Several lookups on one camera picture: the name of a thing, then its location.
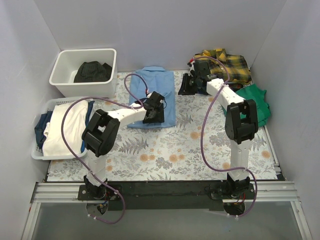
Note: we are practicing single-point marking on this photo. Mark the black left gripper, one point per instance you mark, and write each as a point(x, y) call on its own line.
point(155, 114)

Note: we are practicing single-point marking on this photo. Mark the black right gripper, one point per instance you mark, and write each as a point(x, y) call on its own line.
point(186, 85)

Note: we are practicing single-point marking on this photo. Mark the light blue long sleeve shirt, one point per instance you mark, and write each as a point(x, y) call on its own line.
point(161, 81)

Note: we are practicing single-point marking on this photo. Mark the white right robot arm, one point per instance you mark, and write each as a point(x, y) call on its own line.
point(241, 120)

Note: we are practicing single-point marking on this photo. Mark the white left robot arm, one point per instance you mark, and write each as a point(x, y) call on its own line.
point(101, 132)

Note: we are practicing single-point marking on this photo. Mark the stack of folded plaid shirts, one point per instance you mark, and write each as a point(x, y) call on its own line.
point(240, 85)

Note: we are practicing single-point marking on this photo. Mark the yellow plaid flannel shirt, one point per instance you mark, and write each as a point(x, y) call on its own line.
point(210, 53)

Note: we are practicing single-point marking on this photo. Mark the floral patterned table mat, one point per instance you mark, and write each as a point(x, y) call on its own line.
point(162, 154)

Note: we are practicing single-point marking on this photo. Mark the green t-shirt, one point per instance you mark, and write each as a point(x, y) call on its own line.
point(251, 92)

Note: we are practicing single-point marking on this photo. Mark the dark striped garment in bin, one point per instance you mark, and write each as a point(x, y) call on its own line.
point(92, 72)

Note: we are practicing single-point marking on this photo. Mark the cream white garment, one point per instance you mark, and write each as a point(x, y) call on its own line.
point(73, 128)

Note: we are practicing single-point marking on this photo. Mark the white plastic bin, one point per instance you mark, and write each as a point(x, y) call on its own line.
point(67, 65)

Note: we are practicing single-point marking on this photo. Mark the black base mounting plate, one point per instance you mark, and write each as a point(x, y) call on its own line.
point(173, 195)

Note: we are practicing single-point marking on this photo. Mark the dark blue denim garment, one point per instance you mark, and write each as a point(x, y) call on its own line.
point(40, 128)

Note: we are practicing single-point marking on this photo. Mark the white perforated laundry basket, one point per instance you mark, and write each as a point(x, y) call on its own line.
point(36, 152)

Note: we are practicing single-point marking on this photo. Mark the aluminium frame rail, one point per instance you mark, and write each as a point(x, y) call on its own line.
point(59, 192)

